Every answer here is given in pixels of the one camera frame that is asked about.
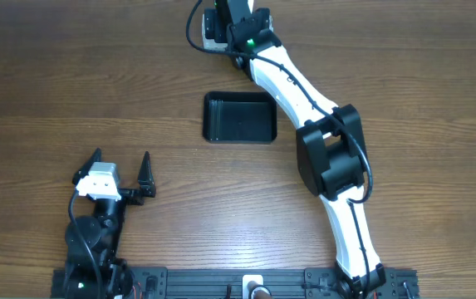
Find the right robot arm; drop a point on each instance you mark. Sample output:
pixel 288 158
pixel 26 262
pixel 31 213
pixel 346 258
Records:
pixel 279 83

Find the mounting rail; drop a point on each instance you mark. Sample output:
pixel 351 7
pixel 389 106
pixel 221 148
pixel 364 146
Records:
pixel 204 284

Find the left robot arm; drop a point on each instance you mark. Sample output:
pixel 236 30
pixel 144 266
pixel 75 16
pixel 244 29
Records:
pixel 92 236

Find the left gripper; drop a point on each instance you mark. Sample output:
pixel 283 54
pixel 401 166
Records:
pixel 138 194

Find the black tray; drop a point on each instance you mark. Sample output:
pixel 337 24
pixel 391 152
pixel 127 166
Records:
pixel 246 120

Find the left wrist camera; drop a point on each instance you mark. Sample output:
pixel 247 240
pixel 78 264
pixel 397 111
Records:
pixel 98 180

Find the clear test tube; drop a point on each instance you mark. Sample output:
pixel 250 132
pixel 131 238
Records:
pixel 219 120
pixel 214 120

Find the white test tube rack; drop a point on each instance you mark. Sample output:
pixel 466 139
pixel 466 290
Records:
pixel 214 46

